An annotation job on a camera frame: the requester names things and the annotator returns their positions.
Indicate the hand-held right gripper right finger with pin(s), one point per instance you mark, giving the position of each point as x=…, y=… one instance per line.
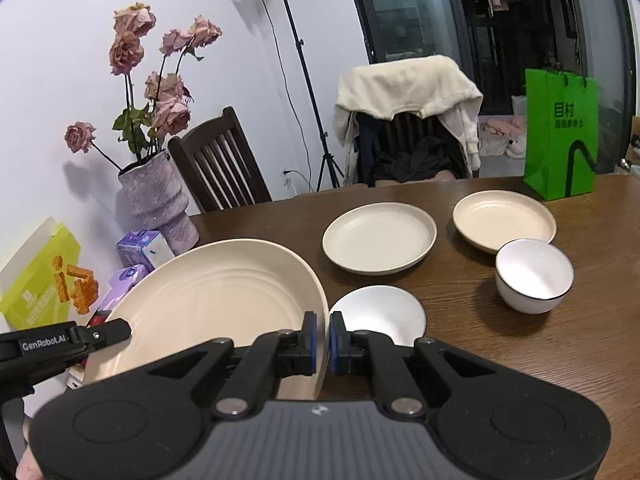
x=337, y=345

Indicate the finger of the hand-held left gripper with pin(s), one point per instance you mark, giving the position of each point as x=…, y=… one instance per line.
x=105, y=334

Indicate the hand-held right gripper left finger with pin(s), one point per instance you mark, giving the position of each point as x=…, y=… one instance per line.
x=310, y=342

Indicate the white bowl black rim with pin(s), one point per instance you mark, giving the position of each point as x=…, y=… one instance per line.
x=375, y=310
x=532, y=272

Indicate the cream plate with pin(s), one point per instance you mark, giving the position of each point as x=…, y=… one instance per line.
x=380, y=237
x=500, y=215
x=215, y=290

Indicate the person's left hand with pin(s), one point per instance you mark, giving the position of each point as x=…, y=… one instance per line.
x=31, y=467

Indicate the purple tissue pack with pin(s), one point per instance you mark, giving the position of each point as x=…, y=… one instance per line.
x=122, y=285
x=145, y=250

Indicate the yellow-green snack bag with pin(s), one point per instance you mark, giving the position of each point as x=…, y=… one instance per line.
x=35, y=280

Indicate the purple textured vase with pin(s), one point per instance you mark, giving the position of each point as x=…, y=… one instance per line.
x=155, y=200

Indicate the dark wooden chair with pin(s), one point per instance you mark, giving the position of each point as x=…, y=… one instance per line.
x=220, y=165
x=400, y=127

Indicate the black garment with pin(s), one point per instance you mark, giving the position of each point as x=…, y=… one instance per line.
x=415, y=160

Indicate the bunch of dried pink roses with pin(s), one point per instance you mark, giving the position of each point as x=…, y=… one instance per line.
x=165, y=105

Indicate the white plush toy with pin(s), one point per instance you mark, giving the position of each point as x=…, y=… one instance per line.
x=515, y=147

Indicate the chair draped with clothes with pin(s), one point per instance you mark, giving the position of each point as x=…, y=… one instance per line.
x=400, y=85

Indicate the pile of pink clothes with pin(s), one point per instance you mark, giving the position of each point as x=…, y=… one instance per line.
x=500, y=125

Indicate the black light stand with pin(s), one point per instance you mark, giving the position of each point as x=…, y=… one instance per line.
x=300, y=55

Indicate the green paper bag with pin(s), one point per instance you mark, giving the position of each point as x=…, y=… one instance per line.
x=555, y=130

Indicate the dark framed glass door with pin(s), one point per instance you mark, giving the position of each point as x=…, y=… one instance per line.
x=410, y=20

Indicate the white wall socket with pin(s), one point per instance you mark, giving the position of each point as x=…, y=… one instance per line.
x=287, y=177

